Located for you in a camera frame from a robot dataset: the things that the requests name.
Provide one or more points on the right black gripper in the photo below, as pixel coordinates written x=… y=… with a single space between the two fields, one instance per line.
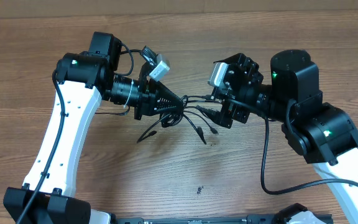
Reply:
x=234 y=95

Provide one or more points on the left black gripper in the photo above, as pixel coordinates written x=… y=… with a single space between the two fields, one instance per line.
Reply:
x=148 y=93

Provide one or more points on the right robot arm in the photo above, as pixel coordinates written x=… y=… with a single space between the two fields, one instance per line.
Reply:
x=324 y=135

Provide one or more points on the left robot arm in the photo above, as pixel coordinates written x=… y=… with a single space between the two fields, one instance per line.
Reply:
x=82 y=81

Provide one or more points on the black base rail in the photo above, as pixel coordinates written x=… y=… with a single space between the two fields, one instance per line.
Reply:
x=296 y=213

